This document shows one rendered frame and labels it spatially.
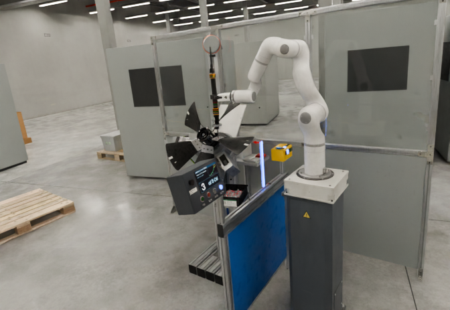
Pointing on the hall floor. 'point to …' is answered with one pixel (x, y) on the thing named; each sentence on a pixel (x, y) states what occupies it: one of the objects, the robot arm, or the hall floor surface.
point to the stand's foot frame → (207, 265)
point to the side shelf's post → (247, 179)
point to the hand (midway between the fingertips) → (214, 96)
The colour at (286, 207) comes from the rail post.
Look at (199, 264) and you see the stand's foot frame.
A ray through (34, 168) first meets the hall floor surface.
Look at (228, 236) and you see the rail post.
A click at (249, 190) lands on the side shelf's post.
